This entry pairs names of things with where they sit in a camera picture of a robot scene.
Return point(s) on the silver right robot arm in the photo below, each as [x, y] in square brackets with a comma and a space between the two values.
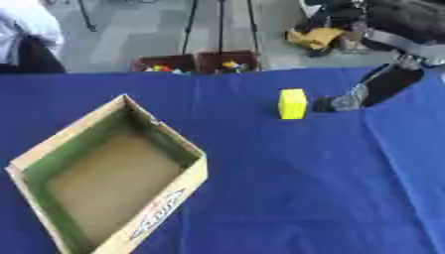
[405, 29]

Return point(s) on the person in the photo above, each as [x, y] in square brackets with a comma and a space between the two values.
[26, 36]

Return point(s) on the brown bin of toys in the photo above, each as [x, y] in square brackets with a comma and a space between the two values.
[228, 62]
[163, 64]

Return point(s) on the black tripod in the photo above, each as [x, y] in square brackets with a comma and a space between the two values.
[221, 23]

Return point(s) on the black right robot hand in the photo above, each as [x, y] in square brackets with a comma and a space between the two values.
[389, 83]

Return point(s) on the tan cardboard box green inside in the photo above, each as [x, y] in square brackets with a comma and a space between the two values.
[110, 178]

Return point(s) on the yellow bag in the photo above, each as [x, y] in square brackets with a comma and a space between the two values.
[314, 37]

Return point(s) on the yellow rectangular block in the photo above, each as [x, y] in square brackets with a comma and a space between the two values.
[292, 103]

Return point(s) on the black stand leg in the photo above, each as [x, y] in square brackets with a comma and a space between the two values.
[87, 16]

